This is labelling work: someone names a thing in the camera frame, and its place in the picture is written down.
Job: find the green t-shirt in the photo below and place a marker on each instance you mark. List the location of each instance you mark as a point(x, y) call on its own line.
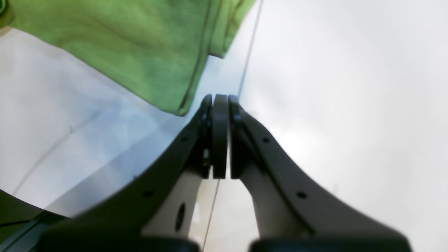
point(156, 49)

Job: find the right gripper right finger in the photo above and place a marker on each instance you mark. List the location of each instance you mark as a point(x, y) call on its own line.
point(294, 213)

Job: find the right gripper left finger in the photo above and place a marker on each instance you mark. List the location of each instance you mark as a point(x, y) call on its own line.
point(154, 212)

